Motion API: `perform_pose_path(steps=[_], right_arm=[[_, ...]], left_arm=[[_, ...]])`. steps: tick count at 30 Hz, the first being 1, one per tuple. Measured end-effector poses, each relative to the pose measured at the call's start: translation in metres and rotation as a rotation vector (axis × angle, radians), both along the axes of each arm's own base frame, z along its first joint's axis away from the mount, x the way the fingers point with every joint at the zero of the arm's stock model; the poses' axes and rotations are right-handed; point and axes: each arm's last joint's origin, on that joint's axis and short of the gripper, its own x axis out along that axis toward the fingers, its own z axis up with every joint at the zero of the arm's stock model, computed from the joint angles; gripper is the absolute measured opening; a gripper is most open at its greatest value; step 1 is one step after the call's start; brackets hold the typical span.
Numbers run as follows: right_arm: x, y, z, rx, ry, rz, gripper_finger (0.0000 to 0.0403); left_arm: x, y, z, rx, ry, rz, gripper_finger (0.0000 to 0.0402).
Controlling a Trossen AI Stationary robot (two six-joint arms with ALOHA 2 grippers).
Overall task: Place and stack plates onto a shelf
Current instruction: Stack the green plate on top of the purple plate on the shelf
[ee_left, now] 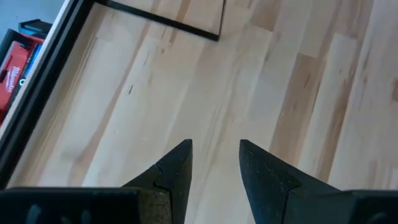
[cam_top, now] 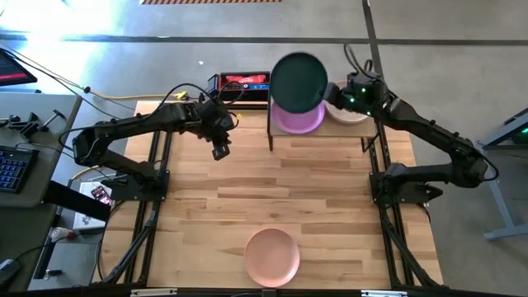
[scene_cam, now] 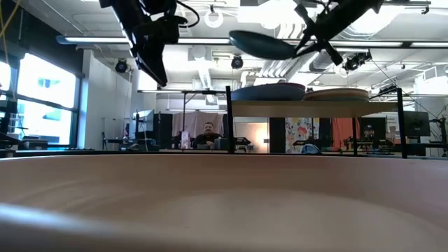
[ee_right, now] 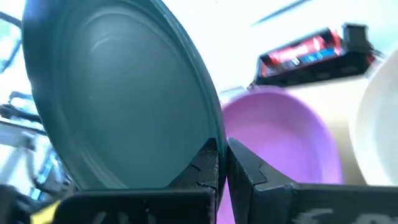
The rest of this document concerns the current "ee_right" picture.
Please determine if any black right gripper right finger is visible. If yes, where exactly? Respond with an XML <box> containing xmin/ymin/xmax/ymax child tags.
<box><xmin>226</xmin><ymin>138</ymin><xmax>398</xmax><ymax>224</ymax></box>

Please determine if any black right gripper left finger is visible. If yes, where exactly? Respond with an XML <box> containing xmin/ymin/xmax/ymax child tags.
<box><xmin>52</xmin><ymin>138</ymin><xmax>220</xmax><ymax>224</ymax></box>

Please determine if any purple plate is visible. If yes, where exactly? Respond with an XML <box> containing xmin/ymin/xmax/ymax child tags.
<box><xmin>216</xmin><ymin>86</ymin><xmax>345</xmax><ymax>224</ymax></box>

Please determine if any beige grey plate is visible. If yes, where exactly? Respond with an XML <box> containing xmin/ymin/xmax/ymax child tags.
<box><xmin>348</xmin><ymin>49</ymin><xmax>398</xmax><ymax>187</ymax></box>

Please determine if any dark green plate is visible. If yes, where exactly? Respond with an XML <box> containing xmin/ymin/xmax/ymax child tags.
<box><xmin>21</xmin><ymin>0</ymin><xmax>228</xmax><ymax>191</ymax></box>

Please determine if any red and black radio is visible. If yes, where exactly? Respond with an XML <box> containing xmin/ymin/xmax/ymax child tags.
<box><xmin>248</xmin><ymin>23</ymin><xmax>385</xmax><ymax>88</ymax></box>

